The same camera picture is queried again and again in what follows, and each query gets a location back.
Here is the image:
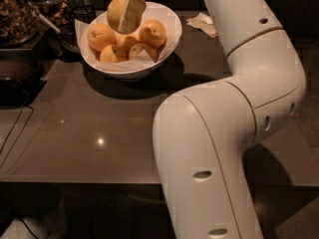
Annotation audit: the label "large top orange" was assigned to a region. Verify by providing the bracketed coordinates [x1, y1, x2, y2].
[107, 0, 125, 33]

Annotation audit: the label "white serving utensil handle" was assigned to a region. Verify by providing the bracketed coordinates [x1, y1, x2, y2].
[30, 7, 61, 34]

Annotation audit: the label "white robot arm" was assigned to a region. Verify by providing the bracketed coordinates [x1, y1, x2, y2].
[153, 0, 306, 239]

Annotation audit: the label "front left orange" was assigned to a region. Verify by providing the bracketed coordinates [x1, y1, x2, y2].
[100, 45, 128, 63]

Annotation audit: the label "white ceramic bowl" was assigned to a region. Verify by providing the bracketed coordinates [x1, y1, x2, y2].
[79, 1, 183, 83]

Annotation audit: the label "black power cable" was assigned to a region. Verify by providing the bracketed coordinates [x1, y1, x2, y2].
[0, 83, 35, 169]

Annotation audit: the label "black wire cup holder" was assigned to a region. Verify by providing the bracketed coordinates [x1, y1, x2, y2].
[58, 5, 96, 63]

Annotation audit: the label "front right orange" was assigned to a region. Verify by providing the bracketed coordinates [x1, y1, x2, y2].
[129, 43, 159, 62]

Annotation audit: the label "dark appliance with tray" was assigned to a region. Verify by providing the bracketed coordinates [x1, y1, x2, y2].
[0, 48, 45, 107]

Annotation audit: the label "folded paper napkins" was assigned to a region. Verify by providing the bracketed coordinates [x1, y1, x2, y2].
[186, 13, 217, 38]

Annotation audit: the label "hidden centre orange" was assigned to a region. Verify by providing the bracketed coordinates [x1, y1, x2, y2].
[117, 34, 140, 52]

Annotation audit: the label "white paper bowl liner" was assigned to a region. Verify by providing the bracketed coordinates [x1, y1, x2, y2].
[74, 3, 177, 74]

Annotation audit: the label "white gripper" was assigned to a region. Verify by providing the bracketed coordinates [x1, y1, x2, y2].
[118, 0, 147, 34]

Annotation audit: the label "glass jar of dried snacks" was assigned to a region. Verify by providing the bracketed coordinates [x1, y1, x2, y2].
[0, 0, 37, 48]

